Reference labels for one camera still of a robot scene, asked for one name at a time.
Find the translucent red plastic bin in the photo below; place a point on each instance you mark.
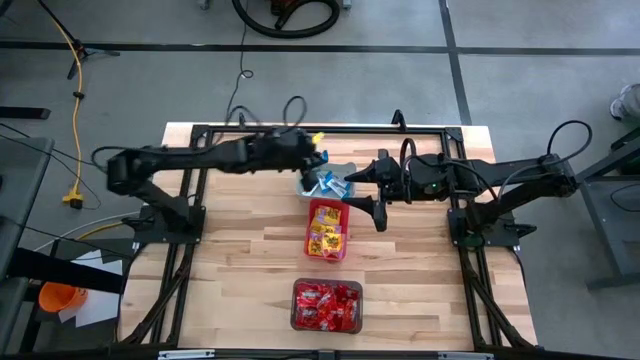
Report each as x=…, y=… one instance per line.
x=325, y=202

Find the silver frame bracket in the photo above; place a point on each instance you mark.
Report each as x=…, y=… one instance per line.
x=465, y=356
x=185, y=354

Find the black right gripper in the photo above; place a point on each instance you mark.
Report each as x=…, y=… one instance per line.
x=400, y=180

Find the black tripod stand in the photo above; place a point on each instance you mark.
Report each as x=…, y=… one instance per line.
x=80, y=50

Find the black floor bar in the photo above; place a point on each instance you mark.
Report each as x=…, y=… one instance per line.
x=25, y=113

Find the black table clamp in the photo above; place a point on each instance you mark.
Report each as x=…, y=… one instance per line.
x=242, y=120
x=398, y=119

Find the black diagonal frame strut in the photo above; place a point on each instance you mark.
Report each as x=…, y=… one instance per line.
x=502, y=315
x=149, y=316

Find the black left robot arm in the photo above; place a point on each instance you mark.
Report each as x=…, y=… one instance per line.
x=190, y=155

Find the person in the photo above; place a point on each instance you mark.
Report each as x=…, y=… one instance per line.
x=627, y=102

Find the black desk leg beam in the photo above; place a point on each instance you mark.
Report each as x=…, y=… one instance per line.
x=65, y=272

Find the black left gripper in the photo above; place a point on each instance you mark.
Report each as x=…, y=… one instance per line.
x=285, y=147

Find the light grey plastic bin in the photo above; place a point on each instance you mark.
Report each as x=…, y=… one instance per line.
x=347, y=169

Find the white paper sheets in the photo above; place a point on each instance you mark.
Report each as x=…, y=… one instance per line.
x=100, y=307

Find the black aluminium table frame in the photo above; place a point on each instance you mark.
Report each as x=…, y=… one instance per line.
x=350, y=129

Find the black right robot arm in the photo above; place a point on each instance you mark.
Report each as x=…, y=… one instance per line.
x=500, y=172

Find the dark grey desk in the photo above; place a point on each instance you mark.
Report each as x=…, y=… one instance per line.
x=20, y=200

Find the dark smoky clear bin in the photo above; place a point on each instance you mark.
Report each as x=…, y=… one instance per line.
x=325, y=280

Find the orange bucket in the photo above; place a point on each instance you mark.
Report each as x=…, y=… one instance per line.
x=60, y=299

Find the vacuum cleaner body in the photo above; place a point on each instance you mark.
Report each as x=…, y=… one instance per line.
x=285, y=6

